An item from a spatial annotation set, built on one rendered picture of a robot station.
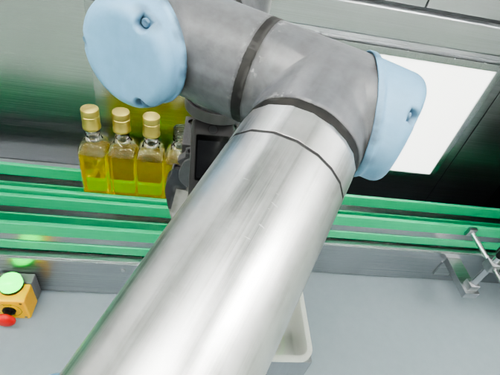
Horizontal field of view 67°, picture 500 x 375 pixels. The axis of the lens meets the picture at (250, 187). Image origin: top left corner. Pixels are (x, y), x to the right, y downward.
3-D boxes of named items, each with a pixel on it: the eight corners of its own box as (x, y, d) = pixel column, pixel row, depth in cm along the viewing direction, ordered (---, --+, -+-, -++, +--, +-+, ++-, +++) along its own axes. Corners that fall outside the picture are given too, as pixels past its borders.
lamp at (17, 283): (27, 277, 82) (24, 269, 80) (19, 296, 78) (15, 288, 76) (4, 276, 81) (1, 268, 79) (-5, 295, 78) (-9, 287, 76)
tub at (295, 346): (290, 288, 100) (299, 268, 94) (303, 377, 83) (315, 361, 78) (225, 284, 97) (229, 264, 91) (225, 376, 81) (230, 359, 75)
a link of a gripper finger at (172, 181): (193, 205, 52) (213, 159, 47) (192, 215, 51) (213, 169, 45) (159, 197, 51) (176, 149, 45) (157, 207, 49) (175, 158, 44)
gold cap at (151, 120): (161, 130, 79) (161, 111, 76) (158, 140, 77) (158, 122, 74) (143, 127, 79) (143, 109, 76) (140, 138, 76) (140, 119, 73)
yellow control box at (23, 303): (42, 291, 88) (36, 273, 83) (30, 321, 82) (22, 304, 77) (10, 289, 87) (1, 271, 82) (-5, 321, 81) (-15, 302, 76)
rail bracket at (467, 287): (444, 268, 110) (491, 216, 95) (472, 324, 98) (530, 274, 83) (429, 268, 109) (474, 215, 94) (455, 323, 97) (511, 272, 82)
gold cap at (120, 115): (132, 126, 79) (132, 107, 76) (129, 135, 76) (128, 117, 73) (114, 123, 78) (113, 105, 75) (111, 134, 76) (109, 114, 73)
